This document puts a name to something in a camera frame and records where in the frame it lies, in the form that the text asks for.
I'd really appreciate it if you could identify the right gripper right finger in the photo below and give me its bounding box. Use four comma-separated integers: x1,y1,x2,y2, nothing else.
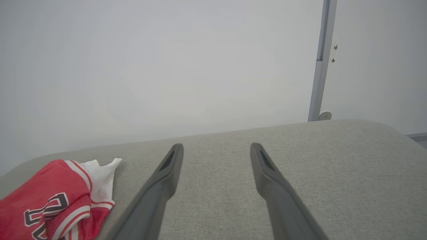
250,142,329,240

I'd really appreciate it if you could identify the red and white jersey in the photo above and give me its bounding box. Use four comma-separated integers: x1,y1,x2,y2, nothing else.
0,158,122,240

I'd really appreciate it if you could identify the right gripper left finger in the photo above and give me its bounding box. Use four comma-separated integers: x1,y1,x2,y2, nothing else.
107,143,184,240

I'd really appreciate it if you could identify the grey metal post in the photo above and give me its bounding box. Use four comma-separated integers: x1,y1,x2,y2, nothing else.
308,0,337,122

